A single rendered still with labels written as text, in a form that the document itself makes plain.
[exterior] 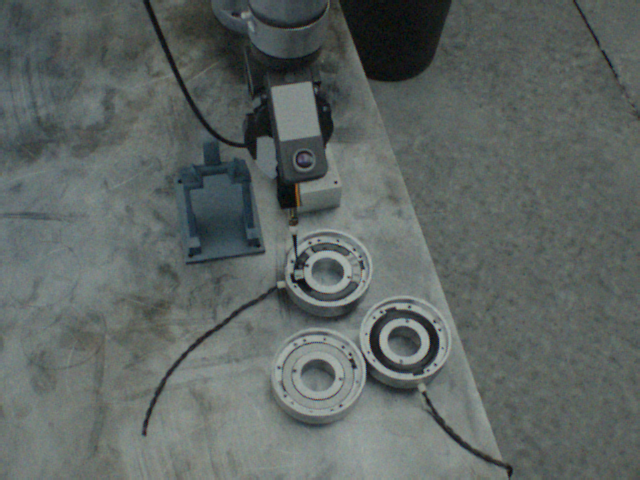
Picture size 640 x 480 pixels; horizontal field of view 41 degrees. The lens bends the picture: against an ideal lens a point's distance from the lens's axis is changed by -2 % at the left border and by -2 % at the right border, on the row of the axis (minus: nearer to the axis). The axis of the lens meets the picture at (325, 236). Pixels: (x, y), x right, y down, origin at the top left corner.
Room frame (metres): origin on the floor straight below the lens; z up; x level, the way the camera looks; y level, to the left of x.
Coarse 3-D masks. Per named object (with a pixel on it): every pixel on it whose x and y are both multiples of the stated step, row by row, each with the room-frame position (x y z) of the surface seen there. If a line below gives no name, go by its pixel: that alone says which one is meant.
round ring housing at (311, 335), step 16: (304, 336) 0.43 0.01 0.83; (320, 336) 0.43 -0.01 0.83; (336, 336) 0.43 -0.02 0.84; (288, 352) 0.41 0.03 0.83; (320, 352) 0.41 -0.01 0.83; (352, 352) 0.42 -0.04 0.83; (272, 368) 0.38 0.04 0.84; (304, 368) 0.40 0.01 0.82; (320, 368) 0.41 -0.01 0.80; (336, 368) 0.40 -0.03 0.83; (352, 368) 0.40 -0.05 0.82; (272, 384) 0.37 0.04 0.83; (336, 384) 0.38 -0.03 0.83; (352, 384) 0.39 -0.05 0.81; (288, 400) 0.35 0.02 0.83; (352, 400) 0.36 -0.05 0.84; (304, 416) 0.34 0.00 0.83; (320, 416) 0.33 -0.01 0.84; (336, 416) 0.34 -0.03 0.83
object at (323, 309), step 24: (312, 240) 0.56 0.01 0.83; (336, 240) 0.56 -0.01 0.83; (288, 264) 0.52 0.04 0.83; (312, 264) 0.53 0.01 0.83; (336, 264) 0.54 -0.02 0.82; (288, 288) 0.49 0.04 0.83; (336, 288) 0.50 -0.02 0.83; (360, 288) 0.50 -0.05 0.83; (312, 312) 0.47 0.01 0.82; (336, 312) 0.47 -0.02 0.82
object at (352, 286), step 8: (320, 240) 0.56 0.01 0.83; (312, 248) 0.55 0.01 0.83; (320, 248) 0.55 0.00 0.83; (328, 248) 0.55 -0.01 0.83; (336, 248) 0.55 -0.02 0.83; (344, 248) 0.56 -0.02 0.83; (304, 256) 0.54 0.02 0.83; (344, 256) 0.54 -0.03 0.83; (360, 256) 0.55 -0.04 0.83; (296, 264) 0.53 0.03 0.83; (304, 264) 0.53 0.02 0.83; (360, 264) 0.54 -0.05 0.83; (352, 272) 0.52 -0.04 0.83; (296, 280) 0.50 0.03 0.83; (304, 280) 0.51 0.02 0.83; (360, 280) 0.51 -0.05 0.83; (296, 288) 0.49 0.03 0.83; (304, 288) 0.49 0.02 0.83; (312, 288) 0.50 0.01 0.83; (344, 288) 0.50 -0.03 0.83; (352, 288) 0.50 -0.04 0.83; (312, 296) 0.48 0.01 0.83; (320, 296) 0.49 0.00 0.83; (328, 296) 0.49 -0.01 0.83; (336, 296) 0.49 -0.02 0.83; (344, 296) 0.49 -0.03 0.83
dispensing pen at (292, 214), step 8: (280, 184) 0.56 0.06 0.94; (288, 184) 0.56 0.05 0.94; (280, 192) 0.56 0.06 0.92; (288, 192) 0.56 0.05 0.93; (280, 200) 0.56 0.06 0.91; (288, 200) 0.55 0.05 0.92; (296, 200) 0.55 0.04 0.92; (288, 208) 0.55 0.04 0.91; (296, 208) 0.56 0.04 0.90; (288, 216) 0.55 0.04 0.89; (296, 216) 0.55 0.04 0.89; (288, 224) 0.55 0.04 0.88; (296, 224) 0.55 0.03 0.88; (296, 232) 0.54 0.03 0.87; (296, 240) 0.54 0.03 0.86; (296, 248) 0.53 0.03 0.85; (296, 256) 0.53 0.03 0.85
